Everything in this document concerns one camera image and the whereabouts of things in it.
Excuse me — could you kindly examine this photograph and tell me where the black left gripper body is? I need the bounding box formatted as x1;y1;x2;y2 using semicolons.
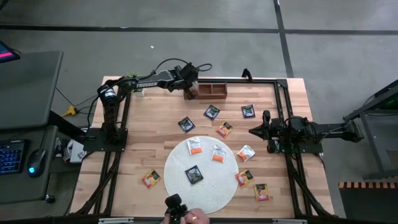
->
169;62;200;92

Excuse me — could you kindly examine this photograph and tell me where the backlit computer keyboard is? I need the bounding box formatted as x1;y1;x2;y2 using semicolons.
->
0;139;30;175

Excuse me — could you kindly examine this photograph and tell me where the brown wooden compartment tray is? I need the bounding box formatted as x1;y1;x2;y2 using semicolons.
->
183;82;228;100

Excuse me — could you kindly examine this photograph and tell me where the dark grey metal cart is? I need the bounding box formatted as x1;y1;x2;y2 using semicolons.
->
343;79;398;181

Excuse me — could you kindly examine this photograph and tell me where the small display screen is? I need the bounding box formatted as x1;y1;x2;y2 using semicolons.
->
0;40;21;64

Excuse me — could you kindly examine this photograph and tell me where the dark blue tea bag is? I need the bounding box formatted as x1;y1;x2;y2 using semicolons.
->
241;104;256;119
203;105;221;121
185;165;205;185
178;116;196;134

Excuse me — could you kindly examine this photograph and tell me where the orange red tea bag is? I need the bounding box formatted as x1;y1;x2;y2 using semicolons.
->
216;121;233;139
253;183;272;202
234;169;254;188
141;169;162;190

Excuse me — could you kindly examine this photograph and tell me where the silver aluminium bracket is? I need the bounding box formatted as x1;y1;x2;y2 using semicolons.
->
98;217;134;224
272;218;308;224

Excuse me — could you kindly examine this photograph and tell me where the black aluminium table frame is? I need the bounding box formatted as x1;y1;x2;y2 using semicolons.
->
70;70;335;218

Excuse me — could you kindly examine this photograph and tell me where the black computer mouse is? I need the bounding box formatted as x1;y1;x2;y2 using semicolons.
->
27;148;47;179

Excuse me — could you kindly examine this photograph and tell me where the dark panel with striped edge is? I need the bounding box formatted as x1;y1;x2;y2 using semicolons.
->
338;181;398;224

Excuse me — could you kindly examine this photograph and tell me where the dark grey desk surface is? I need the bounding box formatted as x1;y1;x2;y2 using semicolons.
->
0;50;63;131

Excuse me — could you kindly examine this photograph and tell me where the yellow power plug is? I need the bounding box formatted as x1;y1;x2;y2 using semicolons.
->
62;105;78;118

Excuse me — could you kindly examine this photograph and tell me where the white orange tea bag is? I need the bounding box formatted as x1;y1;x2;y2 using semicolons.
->
186;138;203;156
211;144;227;163
236;144;256;162

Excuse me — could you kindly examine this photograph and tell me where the white cardboard box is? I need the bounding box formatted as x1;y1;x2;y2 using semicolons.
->
63;139;88;164

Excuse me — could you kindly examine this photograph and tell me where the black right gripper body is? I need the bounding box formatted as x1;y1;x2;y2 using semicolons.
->
262;110;281;154

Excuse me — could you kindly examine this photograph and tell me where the person's hand with ring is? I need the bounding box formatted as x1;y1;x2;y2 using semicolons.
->
179;208;211;224

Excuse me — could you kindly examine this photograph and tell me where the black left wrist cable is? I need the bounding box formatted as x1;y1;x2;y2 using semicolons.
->
153;57;213;78

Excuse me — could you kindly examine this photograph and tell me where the white round woven placemat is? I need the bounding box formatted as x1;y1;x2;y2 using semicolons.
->
164;136;239;215

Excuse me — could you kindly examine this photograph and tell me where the black clamp handle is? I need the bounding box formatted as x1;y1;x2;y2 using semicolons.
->
241;68;254;82

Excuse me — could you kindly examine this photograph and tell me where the black floor cable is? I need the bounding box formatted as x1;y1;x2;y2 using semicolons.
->
55;86;101;116

